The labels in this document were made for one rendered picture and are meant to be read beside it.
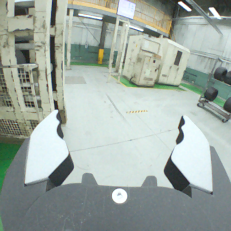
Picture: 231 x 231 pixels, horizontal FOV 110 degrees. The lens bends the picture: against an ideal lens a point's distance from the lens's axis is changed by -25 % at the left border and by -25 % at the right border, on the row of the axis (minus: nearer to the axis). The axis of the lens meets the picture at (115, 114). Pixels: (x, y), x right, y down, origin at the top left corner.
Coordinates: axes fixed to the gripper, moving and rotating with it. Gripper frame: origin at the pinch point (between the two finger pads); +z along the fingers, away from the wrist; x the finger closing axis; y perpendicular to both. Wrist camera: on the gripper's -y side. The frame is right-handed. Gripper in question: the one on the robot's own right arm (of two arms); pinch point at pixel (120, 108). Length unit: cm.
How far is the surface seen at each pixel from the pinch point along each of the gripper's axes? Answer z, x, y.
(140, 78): 413, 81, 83
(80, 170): 48, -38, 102
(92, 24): 949, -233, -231
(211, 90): 315, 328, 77
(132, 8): 404, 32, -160
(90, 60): 947, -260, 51
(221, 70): 315, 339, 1
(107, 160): 67, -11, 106
